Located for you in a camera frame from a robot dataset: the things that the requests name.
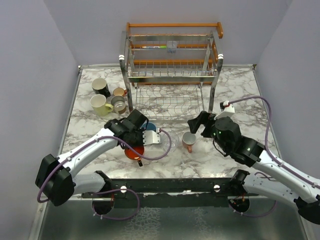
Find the cream cup brown band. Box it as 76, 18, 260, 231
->
110, 95, 127, 115

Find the light blue plastic cup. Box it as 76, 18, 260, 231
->
141, 121, 157, 132

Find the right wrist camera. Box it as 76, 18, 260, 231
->
214, 100, 235, 120

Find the black faceted mug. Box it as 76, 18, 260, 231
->
91, 78, 111, 98

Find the orange wooden rack frame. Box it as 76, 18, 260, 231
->
119, 22, 224, 86

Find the pink ceramic mug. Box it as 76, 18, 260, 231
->
182, 131, 197, 153

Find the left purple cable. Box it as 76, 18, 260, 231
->
36, 128, 173, 221

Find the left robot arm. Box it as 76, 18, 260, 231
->
35, 109, 149, 207

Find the aluminium table frame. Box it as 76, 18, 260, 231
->
27, 64, 315, 240

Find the steel two-tier dish rack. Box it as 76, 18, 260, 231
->
118, 29, 224, 122

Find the small clear container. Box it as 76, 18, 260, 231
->
166, 40, 179, 54

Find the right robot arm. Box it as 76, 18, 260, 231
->
187, 111, 320, 225

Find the light green mug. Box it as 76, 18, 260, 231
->
89, 94, 114, 117

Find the small copper orange cup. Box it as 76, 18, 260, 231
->
113, 87, 127, 97

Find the orange mug black handle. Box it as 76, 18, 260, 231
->
124, 146, 145, 167

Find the clear plastic tumbler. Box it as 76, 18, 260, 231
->
161, 131, 180, 152

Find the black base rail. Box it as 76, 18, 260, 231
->
81, 174, 261, 213

